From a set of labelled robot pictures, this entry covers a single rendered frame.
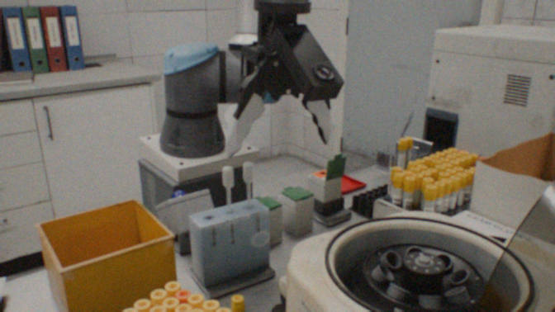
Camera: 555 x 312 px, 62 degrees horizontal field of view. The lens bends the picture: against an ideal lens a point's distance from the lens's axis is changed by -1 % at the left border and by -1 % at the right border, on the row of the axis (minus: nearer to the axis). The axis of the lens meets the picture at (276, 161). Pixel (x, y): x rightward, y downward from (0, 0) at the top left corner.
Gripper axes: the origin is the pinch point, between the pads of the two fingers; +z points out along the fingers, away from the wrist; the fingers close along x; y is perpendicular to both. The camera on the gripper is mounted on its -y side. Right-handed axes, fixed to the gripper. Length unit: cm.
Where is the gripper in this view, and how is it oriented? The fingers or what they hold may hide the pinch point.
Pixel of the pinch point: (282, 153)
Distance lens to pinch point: 63.9
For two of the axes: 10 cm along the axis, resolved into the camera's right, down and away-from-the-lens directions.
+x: -9.0, 1.3, -4.1
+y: -4.3, -3.9, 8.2
